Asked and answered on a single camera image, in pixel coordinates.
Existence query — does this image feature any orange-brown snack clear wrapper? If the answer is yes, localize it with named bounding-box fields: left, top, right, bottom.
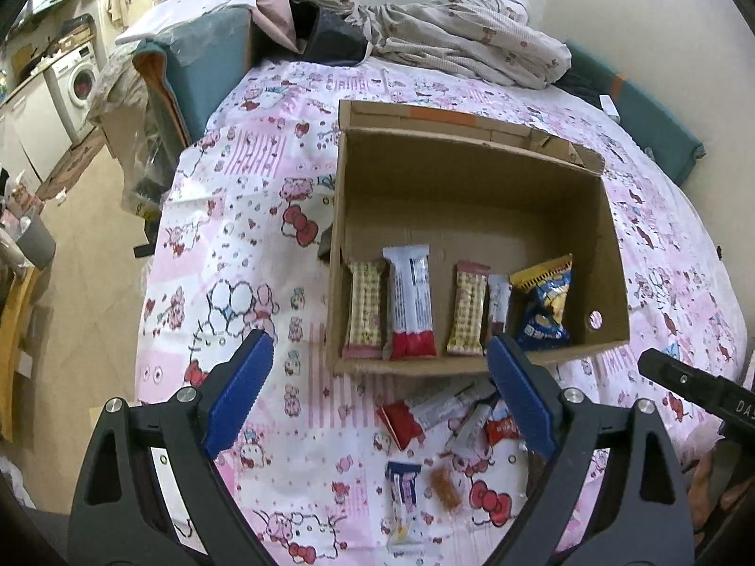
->
left=428, top=466, right=464, bottom=511

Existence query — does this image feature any yellow blue chip bag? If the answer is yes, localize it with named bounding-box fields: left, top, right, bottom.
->
left=508, top=253, right=574, bottom=351

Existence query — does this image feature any crumpled floral quilt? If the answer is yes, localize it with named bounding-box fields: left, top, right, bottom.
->
left=295, top=0, right=573, bottom=91

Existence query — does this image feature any grey trash bin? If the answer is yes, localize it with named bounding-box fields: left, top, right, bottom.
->
left=12, top=212, right=57, bottom=269

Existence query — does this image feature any red white snack bar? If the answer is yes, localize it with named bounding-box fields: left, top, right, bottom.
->
left=382, top=243, right=438, bottom=362
left=376, top=383, right=480, bottom=452

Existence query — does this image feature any teal padded panel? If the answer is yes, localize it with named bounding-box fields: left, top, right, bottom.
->
left=133, top=6, right=254, bottom=148

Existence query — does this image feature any teal headboard pad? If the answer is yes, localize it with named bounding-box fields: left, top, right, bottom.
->
left=563, top=41, right=705, bottom=186

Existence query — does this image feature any beige patterned snack bar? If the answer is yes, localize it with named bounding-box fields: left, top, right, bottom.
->
left=342, top=258, right=387, bottom=360
left=445, top=259, right=492, bottom=358

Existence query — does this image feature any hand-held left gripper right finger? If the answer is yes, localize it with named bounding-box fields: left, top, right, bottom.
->
left=487, top=335, right=697, bottom=566

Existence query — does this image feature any white flat board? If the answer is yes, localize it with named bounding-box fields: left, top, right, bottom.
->
left=115, top=0, right=257, bottom=45

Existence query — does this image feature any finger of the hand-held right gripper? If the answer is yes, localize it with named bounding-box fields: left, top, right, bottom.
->
left=638, top=349, right=723, bottom=412

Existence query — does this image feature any yellow stool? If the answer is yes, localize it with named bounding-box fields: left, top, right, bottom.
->
left=0, top=265, right=42, bottom=443

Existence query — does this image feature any brown cardboard box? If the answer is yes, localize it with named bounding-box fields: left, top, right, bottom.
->
left=323, top=99, right=632, bottom=378

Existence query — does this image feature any pink cartoon bed sheet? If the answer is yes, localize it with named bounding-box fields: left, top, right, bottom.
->
left=134, top=59, right=755, bottom=566

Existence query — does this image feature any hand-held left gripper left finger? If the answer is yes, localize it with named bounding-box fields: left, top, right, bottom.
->
left=69, top=329, right=275, bottom=566

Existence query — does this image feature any white kitchen cabinet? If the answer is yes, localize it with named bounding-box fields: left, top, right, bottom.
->
left=0, top=76, right=75, bottom=186

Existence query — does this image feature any plastic-wrapped pile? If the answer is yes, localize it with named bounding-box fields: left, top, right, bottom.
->
left=87, top=47, right=178, bottom=219

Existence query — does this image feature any white washing machine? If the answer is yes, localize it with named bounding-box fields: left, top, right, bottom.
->
left=46, top=42, right=102, bottom=142

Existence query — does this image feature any brown floor rug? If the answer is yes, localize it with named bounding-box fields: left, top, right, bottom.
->
left=36, top=126, right=110, bottom=201

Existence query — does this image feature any blue white snack wrapper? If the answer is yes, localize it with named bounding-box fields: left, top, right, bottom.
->
left=386, top=461, right=424, bottom=546

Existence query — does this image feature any dark grey cloth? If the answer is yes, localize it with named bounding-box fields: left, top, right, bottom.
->
left=17, top=507, right=75, bottom=566

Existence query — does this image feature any pink cloth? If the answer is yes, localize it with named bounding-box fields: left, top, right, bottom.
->
left=253, top=0, right=296, bottom=51

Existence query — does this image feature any small red white packet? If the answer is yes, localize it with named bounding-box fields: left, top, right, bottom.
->
left=487, top=273, right=513, bottom=337

